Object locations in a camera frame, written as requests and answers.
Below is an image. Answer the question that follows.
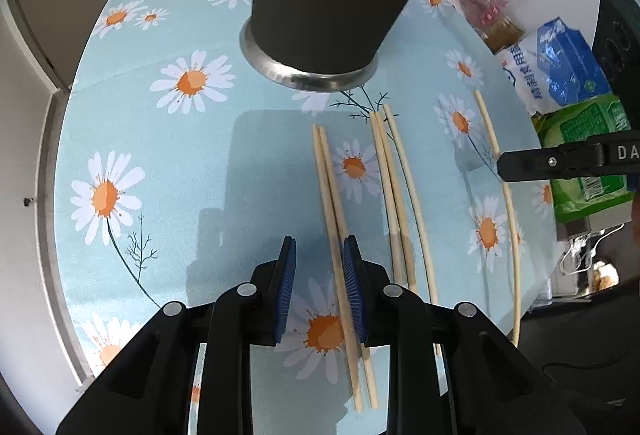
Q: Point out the white cable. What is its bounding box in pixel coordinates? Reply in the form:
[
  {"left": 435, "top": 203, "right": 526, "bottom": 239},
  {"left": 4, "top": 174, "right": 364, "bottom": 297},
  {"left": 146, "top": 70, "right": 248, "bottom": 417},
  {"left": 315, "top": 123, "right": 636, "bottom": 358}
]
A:
[{"left": 555, "top": 222, "right": 626, "bottom": 276}]

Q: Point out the green sugar bag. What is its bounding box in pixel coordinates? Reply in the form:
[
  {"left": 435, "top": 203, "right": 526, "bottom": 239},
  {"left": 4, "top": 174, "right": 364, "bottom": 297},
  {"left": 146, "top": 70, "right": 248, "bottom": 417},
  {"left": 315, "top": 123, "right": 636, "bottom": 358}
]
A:
[{"left": 537, "top": 92, "right": 636, "bottom": 223}]

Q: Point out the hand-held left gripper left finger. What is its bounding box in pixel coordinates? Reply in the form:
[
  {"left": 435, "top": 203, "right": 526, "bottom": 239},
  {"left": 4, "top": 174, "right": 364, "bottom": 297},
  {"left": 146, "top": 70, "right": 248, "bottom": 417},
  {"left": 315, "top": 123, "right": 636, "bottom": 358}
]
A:
[{"left": 55, "top": 235, "right": 298, "bottom": 435}]

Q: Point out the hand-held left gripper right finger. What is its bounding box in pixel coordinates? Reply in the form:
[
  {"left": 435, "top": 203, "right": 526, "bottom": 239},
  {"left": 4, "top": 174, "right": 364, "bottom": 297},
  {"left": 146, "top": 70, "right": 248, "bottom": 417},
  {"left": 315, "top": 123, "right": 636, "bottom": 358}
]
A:
[{"left": 342, "top": 235, "right": 586, "bottom": 435}]

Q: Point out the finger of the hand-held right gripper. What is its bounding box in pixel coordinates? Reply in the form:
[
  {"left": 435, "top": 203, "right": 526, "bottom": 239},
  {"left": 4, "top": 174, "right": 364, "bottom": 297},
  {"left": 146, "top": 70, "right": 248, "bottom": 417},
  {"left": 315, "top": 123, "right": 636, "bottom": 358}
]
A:
[{"left": 497, "top": 142, "right": 608, "bottom": 183}]

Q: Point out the blue and white bag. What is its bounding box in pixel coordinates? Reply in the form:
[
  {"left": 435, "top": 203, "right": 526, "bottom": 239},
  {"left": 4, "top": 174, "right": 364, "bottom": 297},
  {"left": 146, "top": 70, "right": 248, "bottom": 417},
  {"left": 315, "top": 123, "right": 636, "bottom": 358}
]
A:
[{"left": 497, "top": 17, "right": 613, "bottom": 116}]

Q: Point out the glass jar with brown contents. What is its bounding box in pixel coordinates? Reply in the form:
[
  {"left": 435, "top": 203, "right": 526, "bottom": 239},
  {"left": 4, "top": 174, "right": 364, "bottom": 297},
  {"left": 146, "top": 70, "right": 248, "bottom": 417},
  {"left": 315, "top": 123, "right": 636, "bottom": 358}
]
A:
[{"left": 482, "top": 17, "right": 526, "bottom": 53}]

